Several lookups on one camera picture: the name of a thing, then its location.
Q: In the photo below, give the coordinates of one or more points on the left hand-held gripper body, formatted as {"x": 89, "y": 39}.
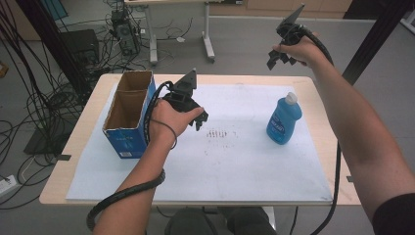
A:
{"x": 182, "y": 94}

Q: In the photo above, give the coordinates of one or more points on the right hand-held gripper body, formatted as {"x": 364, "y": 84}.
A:
{"x": 290, "y": 32}

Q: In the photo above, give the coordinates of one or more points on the blue bottle with white cap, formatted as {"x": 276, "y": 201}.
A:
{"x": 282, "y": 125}

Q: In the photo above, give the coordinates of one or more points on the blue cardboard box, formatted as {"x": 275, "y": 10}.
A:
{"x": 130, "y": 143}

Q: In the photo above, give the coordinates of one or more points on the person's right hand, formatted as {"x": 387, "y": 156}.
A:
{"x": 301, "y": 50}

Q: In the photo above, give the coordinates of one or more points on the person's left hand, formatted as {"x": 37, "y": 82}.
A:
{"x": 168, "y": 122}

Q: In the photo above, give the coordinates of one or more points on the wooden cabinets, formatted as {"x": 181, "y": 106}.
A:
{"x": 261, "y": 8}

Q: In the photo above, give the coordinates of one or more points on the white paper mat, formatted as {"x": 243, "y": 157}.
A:
{"x": 228, "y": 169}

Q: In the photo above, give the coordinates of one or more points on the black computer tower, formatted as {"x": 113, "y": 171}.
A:
{"x": 125, "y": 32}

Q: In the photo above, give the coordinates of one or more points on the person's left leg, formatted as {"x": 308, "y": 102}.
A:
{"x": 191, "y": 223}

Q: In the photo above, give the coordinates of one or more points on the person's leg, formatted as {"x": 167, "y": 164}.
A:
{"x": 251, "y": 222}
{"x": 191, "y": 223}

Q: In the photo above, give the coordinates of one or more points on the person's right leg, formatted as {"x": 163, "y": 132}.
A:
{"x": 251, "y": 222}

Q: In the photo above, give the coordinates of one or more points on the black box on floor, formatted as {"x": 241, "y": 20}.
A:
{"x": 81, "y": 44}

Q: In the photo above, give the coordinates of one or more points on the black tape piece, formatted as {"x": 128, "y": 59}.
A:
{"x": 349, "y": 178}
{"x": 63, "y": 157}

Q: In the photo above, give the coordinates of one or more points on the teal panel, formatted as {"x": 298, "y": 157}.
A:
{"x": 54, "y": 8}

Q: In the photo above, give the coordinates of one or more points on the person's black sleeve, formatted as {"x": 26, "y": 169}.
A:
{"x": 396, "y": 213}

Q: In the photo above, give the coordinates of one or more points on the white power strip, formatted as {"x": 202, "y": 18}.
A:
{"x": 6, "y": 185}

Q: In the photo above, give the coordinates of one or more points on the white desk frame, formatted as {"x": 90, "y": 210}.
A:
{"x": 207, "y": 32}

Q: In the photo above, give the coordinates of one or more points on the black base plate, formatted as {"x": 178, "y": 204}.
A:
{"x": 42, "y": 142}

